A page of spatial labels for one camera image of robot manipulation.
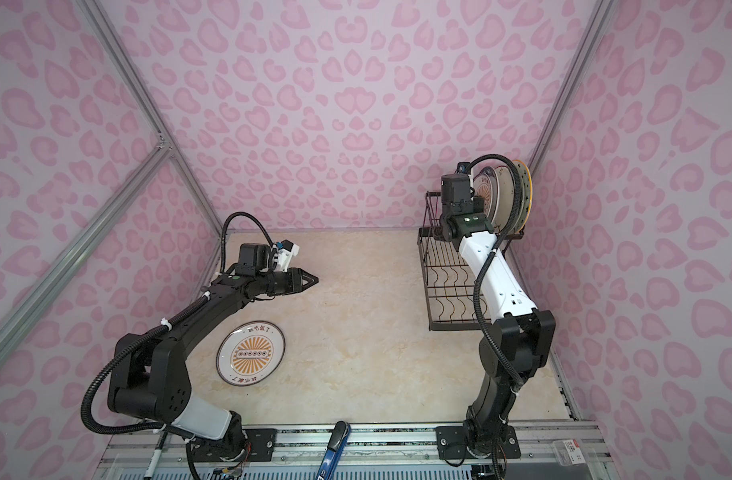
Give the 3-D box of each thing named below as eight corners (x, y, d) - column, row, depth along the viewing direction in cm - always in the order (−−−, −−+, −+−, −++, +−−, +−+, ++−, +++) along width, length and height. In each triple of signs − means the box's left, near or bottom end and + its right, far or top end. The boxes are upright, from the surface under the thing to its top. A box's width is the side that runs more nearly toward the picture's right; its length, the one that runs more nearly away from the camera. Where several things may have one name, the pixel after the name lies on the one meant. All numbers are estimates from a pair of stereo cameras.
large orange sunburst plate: (208, 386, 85) (204, 383, 83) (229, 324, 97) (227, 321, 95) (277, 386, 84) (275, 383, 83) (290, 324, 97) (288, 320, 95)
